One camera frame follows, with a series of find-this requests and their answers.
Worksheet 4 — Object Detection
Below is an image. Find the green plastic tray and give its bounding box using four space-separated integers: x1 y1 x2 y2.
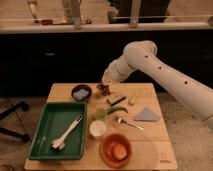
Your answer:
28 102 87 160

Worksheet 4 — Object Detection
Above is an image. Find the red dish on counter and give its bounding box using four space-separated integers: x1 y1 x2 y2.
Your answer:
41 19 53 25

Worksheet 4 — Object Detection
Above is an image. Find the blue sponge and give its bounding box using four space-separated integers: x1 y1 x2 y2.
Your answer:
73 89 89 101

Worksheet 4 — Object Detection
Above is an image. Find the white round cup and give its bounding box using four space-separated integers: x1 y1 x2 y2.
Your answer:
89 120 107 140

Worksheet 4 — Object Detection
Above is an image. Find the orange plastic bowl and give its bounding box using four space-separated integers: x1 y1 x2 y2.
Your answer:
99 133 132 169

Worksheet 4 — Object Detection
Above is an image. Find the black and silver block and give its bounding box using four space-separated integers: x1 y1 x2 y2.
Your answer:
107 96 126 106

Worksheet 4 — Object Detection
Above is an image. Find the white dish brush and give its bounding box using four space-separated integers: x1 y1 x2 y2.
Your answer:
51 115 83 150

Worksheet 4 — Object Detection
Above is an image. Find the dark purple bowl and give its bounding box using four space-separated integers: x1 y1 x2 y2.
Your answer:
71 84 92 102

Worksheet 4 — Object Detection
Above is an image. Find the silver metal fork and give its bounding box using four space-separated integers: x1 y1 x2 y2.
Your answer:
114 116 144 131

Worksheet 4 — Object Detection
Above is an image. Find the green measuring spoon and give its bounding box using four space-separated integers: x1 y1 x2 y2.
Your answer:
93 106 128 120

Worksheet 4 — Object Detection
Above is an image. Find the blue folded cloth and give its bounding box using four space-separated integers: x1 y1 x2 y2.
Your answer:
134 107 160 122

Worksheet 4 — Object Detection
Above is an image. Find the bunch of dark grapes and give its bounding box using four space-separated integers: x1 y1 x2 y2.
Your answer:
97 83 111 96

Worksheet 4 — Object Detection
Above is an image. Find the orange fruit in bowl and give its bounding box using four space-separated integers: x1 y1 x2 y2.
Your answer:
112 144 127 160

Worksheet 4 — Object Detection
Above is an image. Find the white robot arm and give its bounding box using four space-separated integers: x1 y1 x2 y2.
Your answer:
102 41 213 122

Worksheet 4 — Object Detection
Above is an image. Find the yellow banana toy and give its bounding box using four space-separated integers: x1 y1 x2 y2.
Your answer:
129 92 139 105

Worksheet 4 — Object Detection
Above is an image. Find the wooden table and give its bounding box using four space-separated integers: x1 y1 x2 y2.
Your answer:
25 83 177 171

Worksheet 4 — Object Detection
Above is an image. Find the black chair base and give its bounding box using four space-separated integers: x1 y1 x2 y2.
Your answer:
0 101 31 143

